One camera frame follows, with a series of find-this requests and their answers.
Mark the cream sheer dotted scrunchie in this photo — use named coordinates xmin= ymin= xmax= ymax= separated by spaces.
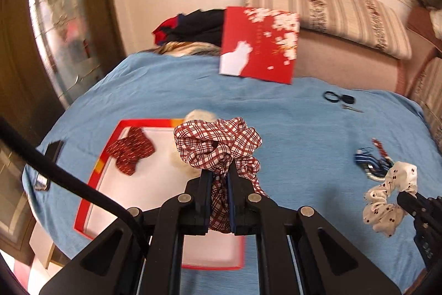
xmin=169 ymin=108 xmax=219 ymax=178

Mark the striped floral side cushion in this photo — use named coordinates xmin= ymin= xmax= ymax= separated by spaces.
xmin=411 ymin=58 xmax=442 ymax=151

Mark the red gift box tray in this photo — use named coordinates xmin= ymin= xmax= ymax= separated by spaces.
xmin=88 ymin=119 xmax=246 ymax=271

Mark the white crumpled cloth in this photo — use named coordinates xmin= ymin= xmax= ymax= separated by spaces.
xmin=429 ymin=9 xmax=442 ymax=40

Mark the dark red black clothing pile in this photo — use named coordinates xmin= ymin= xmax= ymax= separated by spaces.
xmin=152 ymin=9 xmax=225 ymax=47

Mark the striped floral long pillow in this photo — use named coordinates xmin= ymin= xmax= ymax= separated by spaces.
xmin=244 ymin=0 xmax=412 ymax=61

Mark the light blue towel blanket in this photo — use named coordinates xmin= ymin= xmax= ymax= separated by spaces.
xmin=39 ymin=52 xmax=441 ymax=290

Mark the beige patterned scarf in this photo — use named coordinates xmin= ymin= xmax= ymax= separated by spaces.
xmin=153 ymin=41 xmax=221 ymax=58

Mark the black smartphone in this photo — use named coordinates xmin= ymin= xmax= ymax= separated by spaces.
xmin=34 ymin=139 xmax=66 ymax=192

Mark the black cable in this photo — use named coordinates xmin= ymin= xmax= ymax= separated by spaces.
xmin=0 ymin=116 xmax=143 ymax=237

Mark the white cherry print scrunchie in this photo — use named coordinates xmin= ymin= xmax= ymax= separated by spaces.
xmin=363 ymin=161 xmax=418 ymax=237

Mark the stained glass door panel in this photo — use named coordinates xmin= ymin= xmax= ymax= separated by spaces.
xmin=28 ymin=0 xmax=103 ymax=109

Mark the red floral box lid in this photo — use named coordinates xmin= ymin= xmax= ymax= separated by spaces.
xmin=219 ymin=7 xmax=300 ymax=85

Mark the dark red polka-dot scrunchie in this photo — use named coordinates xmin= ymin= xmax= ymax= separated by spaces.
xmin=106 ymin=127 xmax=156 ymax=176

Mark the red white checkered scrunchie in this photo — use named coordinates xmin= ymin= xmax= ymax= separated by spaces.
xmin=174 ymin=117 xmax=266 ymax=234

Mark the blue striped bow hair tie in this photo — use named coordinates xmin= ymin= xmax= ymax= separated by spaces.
xmin=354 ymin=146 xmax=395 ymax=182

